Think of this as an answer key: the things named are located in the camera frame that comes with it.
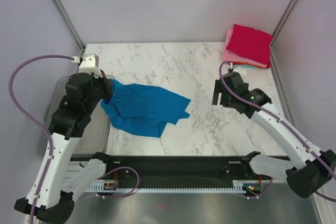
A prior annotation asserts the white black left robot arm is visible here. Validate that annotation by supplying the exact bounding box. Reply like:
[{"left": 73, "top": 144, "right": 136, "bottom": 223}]
[{"left": 14, "top": 71, "right": 115, "bottom": 223}]

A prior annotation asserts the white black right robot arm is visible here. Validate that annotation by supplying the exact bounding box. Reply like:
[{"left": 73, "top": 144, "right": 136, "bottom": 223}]
[{"left": 212, "top": 71, "right": 335, "bottom": 198}]

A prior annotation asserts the folded light blue t shirt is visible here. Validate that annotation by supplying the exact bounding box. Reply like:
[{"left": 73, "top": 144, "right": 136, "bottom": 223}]
[{"left": 233, "top": 64, "right": 267, "bottom": 70}]

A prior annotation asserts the folded crimson t shirt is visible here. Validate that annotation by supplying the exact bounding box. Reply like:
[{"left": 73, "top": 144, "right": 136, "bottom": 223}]
[{"left": 226, "top": 24, "right": 273, "bottom": 69}]

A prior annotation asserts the clear plastic bin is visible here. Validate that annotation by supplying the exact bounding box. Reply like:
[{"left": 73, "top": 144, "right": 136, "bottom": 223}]
[{"left": 45, "top": 76, "right": 110, "bottom": 156}]

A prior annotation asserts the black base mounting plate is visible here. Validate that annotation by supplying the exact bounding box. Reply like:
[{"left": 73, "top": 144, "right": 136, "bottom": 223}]
[{"left": 76, "top": 155, "right": 271, "bottom": 190}]

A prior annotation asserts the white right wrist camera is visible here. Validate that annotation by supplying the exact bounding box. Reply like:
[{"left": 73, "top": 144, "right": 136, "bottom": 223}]
[{"left": 227, "top": 62, "right": 247, "bottom": 76}]

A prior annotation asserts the white slotted cable duct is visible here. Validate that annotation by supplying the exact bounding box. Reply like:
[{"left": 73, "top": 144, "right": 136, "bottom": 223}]
[{"left": 85, "top": 179, "right": 274, "bottom": 195}]

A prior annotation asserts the aluminium left frame post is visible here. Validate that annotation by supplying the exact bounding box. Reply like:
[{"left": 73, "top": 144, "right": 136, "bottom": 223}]
[{"left": 52, "top": 0, "right": 86, "bottom": 53}]

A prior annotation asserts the aluminium frame post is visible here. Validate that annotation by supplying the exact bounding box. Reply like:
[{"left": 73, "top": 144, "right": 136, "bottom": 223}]
[
  {"left": 52, "top": 0, "right": 86, "bottom": 53},
  {"left": 270, "top": 0, "right": 317, "bottom": 48}
]

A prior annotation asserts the aluminium right frame post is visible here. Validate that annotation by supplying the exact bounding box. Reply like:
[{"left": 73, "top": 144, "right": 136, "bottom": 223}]
[{"left": 270, "top": 0, "right": 317, "bottom": 48}]

